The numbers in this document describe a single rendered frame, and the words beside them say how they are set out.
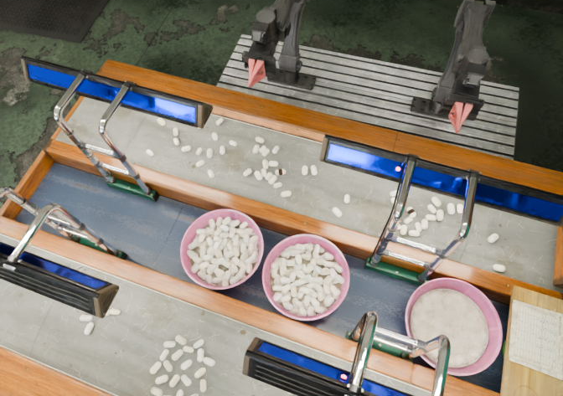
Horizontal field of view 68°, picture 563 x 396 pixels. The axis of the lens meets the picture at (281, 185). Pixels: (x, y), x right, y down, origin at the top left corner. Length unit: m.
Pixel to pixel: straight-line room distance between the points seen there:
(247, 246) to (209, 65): 1.70
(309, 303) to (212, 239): 0.38
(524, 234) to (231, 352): 0.98
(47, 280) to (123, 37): 2.36
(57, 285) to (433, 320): 1.01
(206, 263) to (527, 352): 0.95
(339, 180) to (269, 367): 0.75
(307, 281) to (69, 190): 0.96
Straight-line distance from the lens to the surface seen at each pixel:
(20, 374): 1.49
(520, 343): 1.38
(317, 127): 1.54
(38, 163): 1.79
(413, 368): 1.29
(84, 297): 1.07
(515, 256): 1.49
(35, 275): 1.13
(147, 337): 1.37
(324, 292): 1.32
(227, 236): 1.39
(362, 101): 1.74
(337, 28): 3.02
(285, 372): 0.92
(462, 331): 1.37
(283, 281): 1.32
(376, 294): 1.40
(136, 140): 1.66
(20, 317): 1.57
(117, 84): 1.33
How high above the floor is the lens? 2.02
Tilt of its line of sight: 63 degrees down
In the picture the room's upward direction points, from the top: 6 degrees counter-clockwise
